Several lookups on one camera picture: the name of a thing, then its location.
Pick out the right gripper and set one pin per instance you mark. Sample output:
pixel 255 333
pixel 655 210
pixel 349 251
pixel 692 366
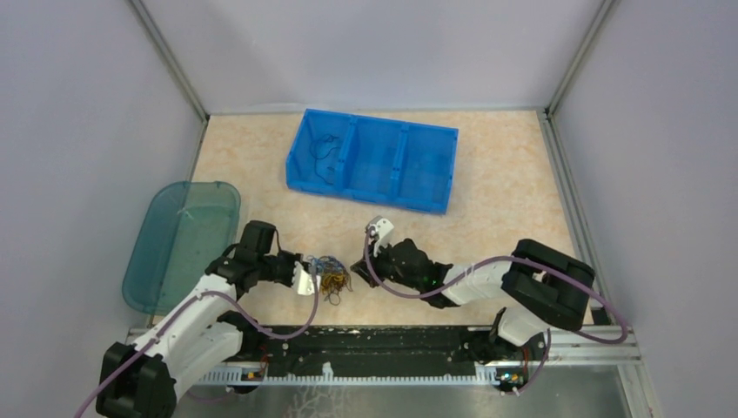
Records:
pixel 361 266

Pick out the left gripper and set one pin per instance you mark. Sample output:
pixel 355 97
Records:
pixel 292 257

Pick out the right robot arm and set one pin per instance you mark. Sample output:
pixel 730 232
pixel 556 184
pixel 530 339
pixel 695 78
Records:
pixel 549 288

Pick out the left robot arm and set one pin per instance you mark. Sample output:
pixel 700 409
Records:
pixel 149 377

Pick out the teal transparent plastic tray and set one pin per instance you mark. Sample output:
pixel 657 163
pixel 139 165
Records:
pixel 187 226

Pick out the blue three-compartment bin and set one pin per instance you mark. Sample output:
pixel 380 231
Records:
pixel 379 161

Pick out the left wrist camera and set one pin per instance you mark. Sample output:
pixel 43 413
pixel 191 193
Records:
pixel 305 279

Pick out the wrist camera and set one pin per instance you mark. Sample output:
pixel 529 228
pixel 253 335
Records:
pixel 380 230
pixel 305 279

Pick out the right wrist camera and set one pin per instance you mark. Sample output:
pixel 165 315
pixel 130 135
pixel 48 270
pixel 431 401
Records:
pixel 380 230

